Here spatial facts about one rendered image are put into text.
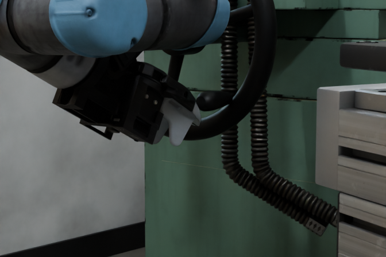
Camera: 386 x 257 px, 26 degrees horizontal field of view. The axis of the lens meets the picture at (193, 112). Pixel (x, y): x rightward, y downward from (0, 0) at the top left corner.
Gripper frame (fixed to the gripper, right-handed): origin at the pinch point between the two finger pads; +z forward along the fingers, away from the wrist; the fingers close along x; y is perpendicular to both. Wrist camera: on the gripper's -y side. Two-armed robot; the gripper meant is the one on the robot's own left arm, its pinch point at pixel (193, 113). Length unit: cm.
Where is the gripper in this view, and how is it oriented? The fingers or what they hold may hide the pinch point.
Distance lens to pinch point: 103.5
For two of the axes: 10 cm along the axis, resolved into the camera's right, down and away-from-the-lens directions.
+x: 7.6, 0.6, -6.5
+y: -2.9, 9.2, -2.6
